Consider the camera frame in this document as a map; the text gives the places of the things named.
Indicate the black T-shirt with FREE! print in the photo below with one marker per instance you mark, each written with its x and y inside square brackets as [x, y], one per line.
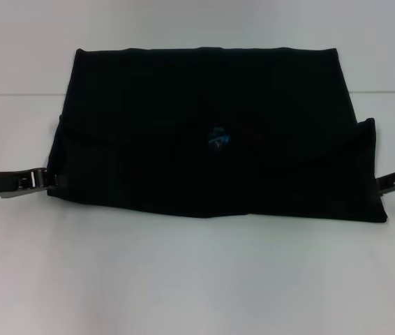
[218, 139]

